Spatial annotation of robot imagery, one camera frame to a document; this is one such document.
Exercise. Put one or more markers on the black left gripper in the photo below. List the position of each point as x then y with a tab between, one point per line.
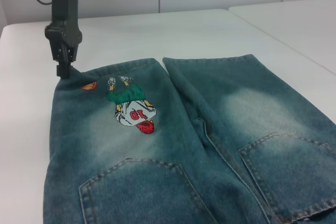
64	19

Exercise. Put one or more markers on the blue denim shorts with patch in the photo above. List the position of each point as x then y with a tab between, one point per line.
183	142

